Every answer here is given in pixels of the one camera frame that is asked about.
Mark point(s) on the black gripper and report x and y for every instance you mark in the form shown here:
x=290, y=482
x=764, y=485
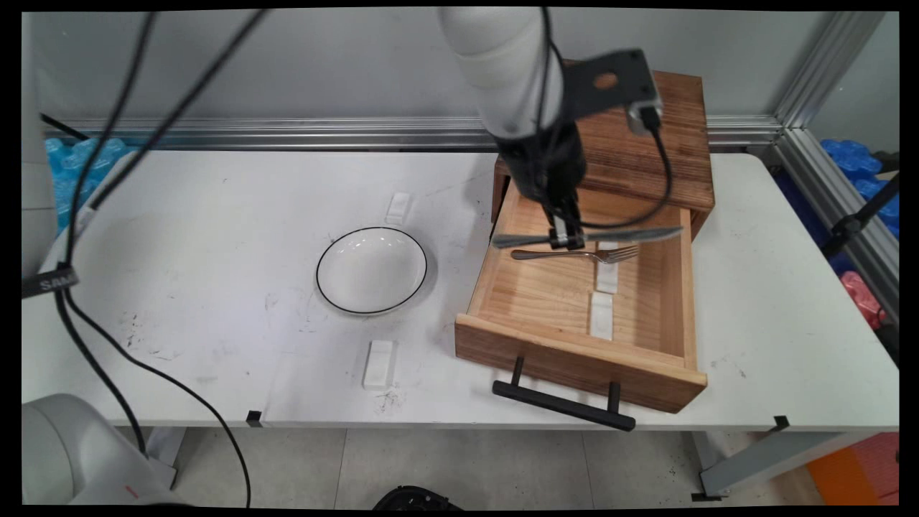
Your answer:
x=546, y=161

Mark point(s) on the silver table knife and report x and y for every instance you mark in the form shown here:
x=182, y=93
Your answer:
x=632, y=234

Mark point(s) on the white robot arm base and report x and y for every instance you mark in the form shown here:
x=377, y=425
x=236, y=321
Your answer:
x=72, y=452

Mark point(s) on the silver fork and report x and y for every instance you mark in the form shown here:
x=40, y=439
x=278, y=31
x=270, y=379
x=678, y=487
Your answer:
x=538, y=255

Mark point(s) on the white cutlery rest block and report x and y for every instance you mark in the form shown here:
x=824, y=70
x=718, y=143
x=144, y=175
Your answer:
x=378, y=364
x=607, y=276
x=398, y=207
x=602, y=316

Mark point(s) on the light wooden drawer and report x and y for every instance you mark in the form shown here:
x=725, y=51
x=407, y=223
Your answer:
x=553, y=301

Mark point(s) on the dark wooden drawer cabinet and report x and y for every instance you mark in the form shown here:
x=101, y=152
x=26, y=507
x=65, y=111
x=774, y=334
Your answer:
x=675, y=143

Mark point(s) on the white bowl black rim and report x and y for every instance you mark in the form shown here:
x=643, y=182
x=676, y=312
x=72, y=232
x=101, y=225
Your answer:
x=372, y=271

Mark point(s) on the black tripod stand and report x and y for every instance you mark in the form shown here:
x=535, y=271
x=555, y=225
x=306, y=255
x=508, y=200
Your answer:
x=858, y=219

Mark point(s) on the black table edge clip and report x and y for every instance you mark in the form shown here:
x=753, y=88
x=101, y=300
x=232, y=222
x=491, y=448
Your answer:
x=254, y=418
x=781, y=424

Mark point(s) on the blue foam pile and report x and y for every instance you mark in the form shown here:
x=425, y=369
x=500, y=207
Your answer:
x=858, y=165

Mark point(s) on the pink foam piece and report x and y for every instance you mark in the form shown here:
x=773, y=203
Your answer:
x=861, y=296

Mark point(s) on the black round floor object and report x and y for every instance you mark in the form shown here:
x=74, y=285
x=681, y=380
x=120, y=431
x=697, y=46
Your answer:
x=416, y=499

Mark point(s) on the white metal table leg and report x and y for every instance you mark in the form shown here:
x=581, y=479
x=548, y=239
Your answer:
x=775, y=459
x=166, y=449

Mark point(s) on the orange box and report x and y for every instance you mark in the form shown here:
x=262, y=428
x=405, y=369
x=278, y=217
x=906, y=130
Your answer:
x=858, y=470

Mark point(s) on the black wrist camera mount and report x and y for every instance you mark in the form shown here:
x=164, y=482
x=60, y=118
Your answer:
x=610, y=79

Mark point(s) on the horizontal aluminium frame rail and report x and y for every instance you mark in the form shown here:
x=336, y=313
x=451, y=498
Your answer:
x=323, y=133

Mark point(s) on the angled aluminium frame profile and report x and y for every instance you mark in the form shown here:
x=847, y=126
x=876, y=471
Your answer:
x=818, y=165

